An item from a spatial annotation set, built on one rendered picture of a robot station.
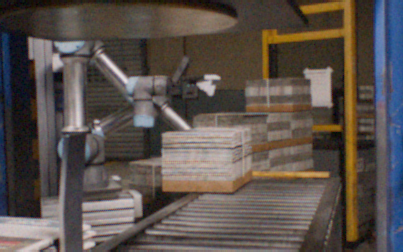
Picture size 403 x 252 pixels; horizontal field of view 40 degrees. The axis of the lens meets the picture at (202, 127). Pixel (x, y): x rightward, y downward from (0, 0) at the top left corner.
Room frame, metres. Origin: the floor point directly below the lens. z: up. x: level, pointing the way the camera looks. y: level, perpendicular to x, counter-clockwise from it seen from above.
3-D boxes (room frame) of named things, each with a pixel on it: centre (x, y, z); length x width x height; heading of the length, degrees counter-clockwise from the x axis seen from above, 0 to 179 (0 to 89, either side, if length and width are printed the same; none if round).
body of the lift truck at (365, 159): (4.53, -1.05, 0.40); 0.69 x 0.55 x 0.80; 52
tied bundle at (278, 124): (3.66, -0.36, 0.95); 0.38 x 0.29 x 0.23; 50
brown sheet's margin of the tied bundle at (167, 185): (2.18, 0.00, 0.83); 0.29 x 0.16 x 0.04; 73
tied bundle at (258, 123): (3.43, -0.17, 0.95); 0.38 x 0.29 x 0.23; 52
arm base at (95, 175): (2.26, 0.47, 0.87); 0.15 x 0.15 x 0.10
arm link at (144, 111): (2.11, 0.22, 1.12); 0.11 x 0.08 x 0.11; 172
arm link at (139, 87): (2.09, 0.22, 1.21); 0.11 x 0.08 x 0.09; 82
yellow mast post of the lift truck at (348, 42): (4.03, -1.08, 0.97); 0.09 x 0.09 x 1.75; 52
